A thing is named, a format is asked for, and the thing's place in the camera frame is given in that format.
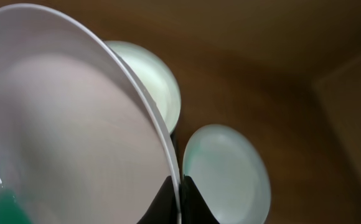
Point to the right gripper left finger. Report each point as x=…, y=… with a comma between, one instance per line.
x=163, y=209

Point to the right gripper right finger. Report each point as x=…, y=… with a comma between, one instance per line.
x=194, y=210

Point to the white plate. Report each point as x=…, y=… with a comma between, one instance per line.
x=80, y=139
x=156, y=76
x=229, y=174

